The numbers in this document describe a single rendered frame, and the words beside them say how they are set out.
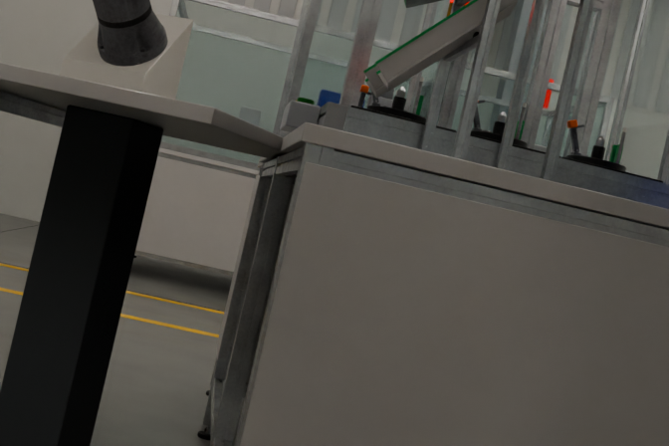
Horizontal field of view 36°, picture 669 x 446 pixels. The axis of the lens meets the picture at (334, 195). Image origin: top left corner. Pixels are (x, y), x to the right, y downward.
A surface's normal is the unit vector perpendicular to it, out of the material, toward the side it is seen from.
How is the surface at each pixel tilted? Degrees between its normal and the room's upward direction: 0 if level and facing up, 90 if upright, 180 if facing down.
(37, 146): 90
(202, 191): 90
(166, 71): 90
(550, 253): 90
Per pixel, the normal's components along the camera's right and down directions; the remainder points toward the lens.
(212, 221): 0.10, 0.00
